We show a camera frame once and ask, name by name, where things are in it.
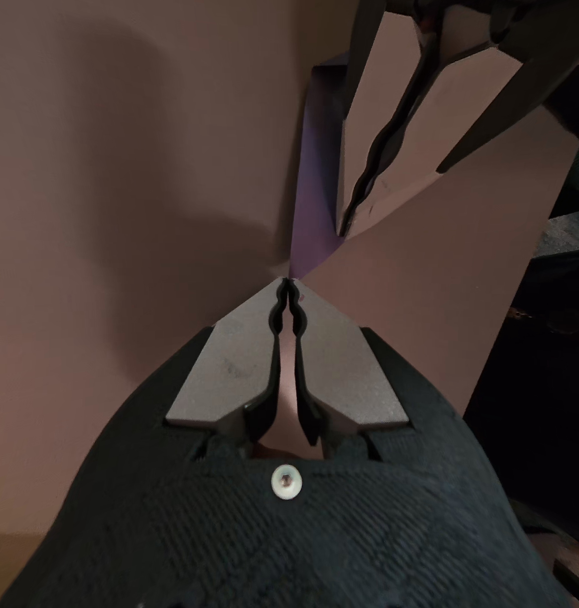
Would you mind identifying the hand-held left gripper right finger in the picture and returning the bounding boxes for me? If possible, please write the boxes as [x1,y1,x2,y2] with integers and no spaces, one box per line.
[288,278,411,447]

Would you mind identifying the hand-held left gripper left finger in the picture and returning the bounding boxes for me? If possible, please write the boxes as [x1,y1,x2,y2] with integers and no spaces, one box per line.
[165,277,290,445]

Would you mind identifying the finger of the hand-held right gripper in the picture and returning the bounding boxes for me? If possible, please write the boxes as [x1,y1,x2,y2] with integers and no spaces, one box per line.
[338,10,435,237]
[344,7,526,239]

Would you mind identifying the purple paper sheet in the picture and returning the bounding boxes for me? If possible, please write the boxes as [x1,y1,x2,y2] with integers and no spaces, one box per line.
[288,54,361,280]

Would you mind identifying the grey textured mat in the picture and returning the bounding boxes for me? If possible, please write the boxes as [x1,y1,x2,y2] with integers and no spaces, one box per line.
[539,213,579,259]

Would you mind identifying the dark cloth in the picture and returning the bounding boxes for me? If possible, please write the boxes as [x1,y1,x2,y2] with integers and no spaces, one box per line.
[463,252,579,547]

